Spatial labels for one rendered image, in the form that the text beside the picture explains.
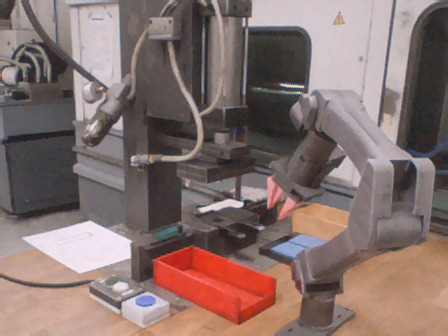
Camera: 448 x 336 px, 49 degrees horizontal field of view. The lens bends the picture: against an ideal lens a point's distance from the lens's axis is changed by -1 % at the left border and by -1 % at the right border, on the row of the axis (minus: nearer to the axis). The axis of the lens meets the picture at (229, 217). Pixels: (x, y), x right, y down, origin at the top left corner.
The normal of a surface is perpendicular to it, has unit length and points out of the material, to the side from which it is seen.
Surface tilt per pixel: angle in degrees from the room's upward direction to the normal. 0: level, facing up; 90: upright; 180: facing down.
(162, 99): 90
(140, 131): 90
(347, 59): 90
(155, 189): 90
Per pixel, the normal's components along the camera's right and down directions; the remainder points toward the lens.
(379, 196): 0.24, 0.22
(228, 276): -0.66, 0.22
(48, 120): 0.71, 0.25
